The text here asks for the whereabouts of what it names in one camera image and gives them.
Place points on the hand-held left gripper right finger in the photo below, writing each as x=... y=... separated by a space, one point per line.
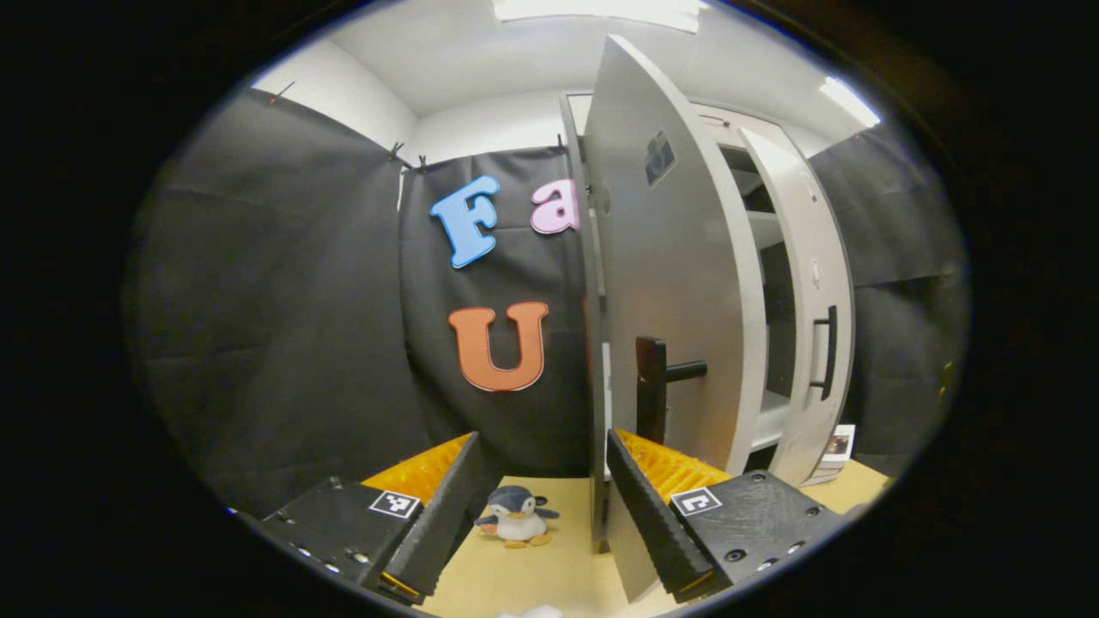
x=652 y=515

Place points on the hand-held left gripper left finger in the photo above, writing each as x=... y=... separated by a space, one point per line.
x=434 y=524

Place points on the white cabinet door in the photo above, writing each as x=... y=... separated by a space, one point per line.
x=807 y=257
x=678 y=257

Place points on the white cabinet shelf board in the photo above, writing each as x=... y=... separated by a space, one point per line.
x=770 y=421
x=764 y=230

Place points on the white grey cabinet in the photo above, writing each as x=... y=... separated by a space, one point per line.
x=777 y=300

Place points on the white cabinet drawer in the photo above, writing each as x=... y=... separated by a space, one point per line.
x=738 y=136

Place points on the penguin plush toy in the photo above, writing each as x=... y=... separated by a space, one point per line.
x=515 y=519

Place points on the black backdrop cloth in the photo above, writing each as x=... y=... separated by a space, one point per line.
x=515 y=429
x=901 y=223
x=275 y=300

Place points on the small ceiling light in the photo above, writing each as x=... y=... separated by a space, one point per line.
x=850 y=101

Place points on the long ceiling light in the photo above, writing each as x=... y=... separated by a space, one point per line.
x=601 y=10

